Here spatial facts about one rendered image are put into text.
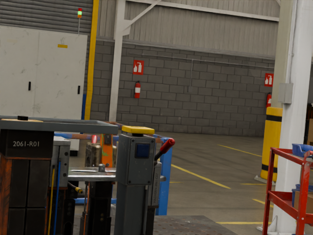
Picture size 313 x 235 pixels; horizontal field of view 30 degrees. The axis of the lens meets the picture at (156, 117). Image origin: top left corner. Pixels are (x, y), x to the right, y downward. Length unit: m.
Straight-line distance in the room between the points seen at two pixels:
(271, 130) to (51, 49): 3.70
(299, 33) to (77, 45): 5.00
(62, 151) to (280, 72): 7.37
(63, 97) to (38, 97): 0.40
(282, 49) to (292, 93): 3.33
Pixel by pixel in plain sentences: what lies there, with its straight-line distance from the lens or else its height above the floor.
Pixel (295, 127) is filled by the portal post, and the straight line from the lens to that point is 5.44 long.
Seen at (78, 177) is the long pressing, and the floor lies 1.00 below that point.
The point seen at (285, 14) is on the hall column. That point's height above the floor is 2.46.
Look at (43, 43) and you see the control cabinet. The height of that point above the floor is 1.80.
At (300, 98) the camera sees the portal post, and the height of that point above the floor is 1.26.
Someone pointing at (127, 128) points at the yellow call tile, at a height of 1.16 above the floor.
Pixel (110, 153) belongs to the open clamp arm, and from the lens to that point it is 1.85.
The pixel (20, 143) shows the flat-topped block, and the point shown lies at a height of 1.12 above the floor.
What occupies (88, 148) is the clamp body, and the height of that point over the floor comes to 1.04.
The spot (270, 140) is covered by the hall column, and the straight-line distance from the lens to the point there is 8.67.
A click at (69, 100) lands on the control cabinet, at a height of 0.92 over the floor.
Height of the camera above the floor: 1.26
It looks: 3 degrees down
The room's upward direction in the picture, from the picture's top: 5 degrees clockwise
